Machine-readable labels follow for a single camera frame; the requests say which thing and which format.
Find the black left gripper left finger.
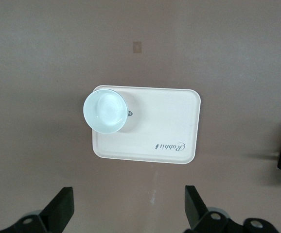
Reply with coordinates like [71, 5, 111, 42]
[0, 186, 74, 233]

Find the beige Rabbit tray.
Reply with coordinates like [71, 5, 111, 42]
[91, 84, 202, 166]

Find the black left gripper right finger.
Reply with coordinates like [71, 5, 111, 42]
[184, 185, 281, 233]

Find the white bowl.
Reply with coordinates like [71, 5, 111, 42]
[82, 88, 129, 135]

